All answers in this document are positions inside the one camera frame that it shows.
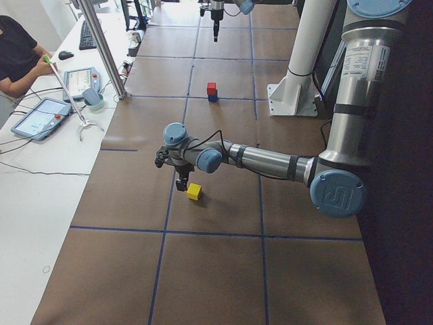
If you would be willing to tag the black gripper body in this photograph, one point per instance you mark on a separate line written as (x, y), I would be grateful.
(215, 15)
(183, 170)

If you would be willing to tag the yellow wooden block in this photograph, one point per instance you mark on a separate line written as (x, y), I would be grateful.
(194, 191)

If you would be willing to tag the red wooden block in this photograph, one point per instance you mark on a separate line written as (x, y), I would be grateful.
(211, 88)

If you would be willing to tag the blue wooden block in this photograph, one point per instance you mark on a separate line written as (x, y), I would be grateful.
(212, 98)

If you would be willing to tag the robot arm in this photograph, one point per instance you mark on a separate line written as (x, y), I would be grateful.
(334, 177)
(244, 6)

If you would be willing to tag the metal cup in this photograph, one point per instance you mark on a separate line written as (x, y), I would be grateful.
(136, 37)

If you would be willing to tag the reacher grabber stick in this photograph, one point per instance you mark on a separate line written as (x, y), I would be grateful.
(84, 123)

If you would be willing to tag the black keyboard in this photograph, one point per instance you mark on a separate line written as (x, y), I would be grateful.
(86, 38)

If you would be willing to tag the teach pendant far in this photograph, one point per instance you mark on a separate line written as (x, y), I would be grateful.
(79, 80)

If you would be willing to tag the teach pendant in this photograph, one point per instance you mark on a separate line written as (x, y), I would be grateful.
(79, 80)
(42, 120)

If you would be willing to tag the teach pendant near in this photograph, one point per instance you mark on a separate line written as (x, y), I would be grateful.
(42, 120)

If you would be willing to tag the black computer mouse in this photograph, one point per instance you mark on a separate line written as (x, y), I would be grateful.
(64, 55)

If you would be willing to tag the seated person black shirt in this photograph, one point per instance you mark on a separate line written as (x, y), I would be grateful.
(22, 59)

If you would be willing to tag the aluminium frame post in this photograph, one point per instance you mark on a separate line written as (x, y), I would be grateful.
(88, 11)

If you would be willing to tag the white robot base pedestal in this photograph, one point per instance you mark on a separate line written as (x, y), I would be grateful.
(294, 95)

